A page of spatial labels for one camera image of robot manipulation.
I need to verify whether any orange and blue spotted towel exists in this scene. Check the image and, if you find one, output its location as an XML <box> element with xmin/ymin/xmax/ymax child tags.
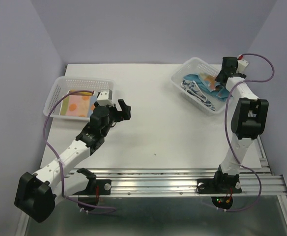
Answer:
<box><xmin>59</xmin><ymin>95</ymin><xmax>97</xmax><ymax>118</ymax></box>

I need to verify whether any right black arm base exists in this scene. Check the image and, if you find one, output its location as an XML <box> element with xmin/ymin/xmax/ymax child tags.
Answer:
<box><xmin>196</xmin><ymin>178</ymin><xmax>242</xmax><ymax>210</ymax></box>

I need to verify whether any red and brown towel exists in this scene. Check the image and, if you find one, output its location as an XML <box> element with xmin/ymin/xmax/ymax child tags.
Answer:
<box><xmin>68</xmin><ymin>90</ymin><xmax>96</xmax><ymax>96</ymax></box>

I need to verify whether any purple cable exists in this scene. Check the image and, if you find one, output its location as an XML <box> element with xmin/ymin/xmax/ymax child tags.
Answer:
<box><xmin>43</xmin><ymin>90</ymin><xmax>116</xmax><ymax>214</ymax></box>
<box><xmin>217</xmin><ymin>53</ymin><xmax>275</xmax><ymax>212</ymax></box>

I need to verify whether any white plastic basket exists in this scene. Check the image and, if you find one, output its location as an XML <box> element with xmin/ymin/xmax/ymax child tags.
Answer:
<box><xmin>43</xmin><ymin>76</ymin><xmax>115</xmax><ymax>116</ymax></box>
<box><xmin>171</xmin><ymin>57</ymin><xmax>226</xmax><ymax>116</ymax></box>

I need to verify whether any aluminium rail frame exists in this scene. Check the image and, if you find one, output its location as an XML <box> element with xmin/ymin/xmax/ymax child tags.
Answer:
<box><xmin>15</xmin><ymin>63</ymin><xmax>287</xmax><ymax>236</ymax></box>

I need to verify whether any white and blue printed towel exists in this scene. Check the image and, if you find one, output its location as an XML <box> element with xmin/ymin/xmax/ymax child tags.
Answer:
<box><xmin>180</xmin><ymin>79</ymin><xmax>216</xmax><ymax>111</ymax></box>

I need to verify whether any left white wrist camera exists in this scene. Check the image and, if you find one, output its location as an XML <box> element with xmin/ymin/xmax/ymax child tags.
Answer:
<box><xmin>96</xmin><ymin>89</ymin><xmax>114</xmax><ymax>107</ymax></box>

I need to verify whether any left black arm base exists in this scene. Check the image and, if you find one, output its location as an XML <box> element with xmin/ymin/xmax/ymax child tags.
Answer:
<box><xmin>73</xmin><ymin>179</ymin><xmax>112</xmax><ymax>214</ymax></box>

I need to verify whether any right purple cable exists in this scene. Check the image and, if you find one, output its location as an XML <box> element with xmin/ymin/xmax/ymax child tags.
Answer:
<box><xmin>217</xmin><ymin>53</ymin><xmax>275</xmax><ymax>212</ymax></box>

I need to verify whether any light blue patterned towel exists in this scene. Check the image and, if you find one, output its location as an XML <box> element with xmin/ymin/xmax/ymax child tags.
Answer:
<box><xmin>183</xmin><ymin>73</ymin><xmax>229</xmax><ymax>102</ymax></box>

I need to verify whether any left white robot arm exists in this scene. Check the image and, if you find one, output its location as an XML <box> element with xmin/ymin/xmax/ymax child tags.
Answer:
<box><xmin>14</xmin><ymin>99</ymin><xmax>131</xmax><ymax>223</ymax></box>

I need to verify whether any left white plastic basket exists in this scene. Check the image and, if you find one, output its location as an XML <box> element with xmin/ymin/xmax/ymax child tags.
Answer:
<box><xmin>43</xmin><ymin>76</ymin><xmax>115</xmax><ymax>116</ymax></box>

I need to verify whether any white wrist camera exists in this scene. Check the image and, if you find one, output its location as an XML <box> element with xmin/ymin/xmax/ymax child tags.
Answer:
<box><xmin>236</xmin><ymin>55</ymin><xmax>249</xmax><ymax>73</ymax></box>
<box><xmin>96</xmin><ymin>89</ymin><xmax>114</xmax><ymax>107</ymax></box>

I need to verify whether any right white plastic basket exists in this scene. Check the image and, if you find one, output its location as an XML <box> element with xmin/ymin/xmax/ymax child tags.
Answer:
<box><xmin>171</xmin><ymin>57</ymin><xmax>226</xmax><ymax>116</ymax></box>

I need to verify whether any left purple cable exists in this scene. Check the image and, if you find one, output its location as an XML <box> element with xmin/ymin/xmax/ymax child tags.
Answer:
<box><xmin>43</xmin><ymin>90</ymin><xmax>116</xmax><ymax>214</ymax></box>

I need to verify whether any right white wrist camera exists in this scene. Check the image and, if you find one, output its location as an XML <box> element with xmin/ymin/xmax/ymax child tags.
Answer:
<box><xmin>236</xmin><ymin>55</ymin><xmax>249</xmax><ymax>73</ymax></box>

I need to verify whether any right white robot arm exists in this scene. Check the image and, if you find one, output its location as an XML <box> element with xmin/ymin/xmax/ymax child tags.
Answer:
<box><xmin>212</xmin><ymin>57</ymin><xmax>269</xmax><ymax>192</ymax></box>

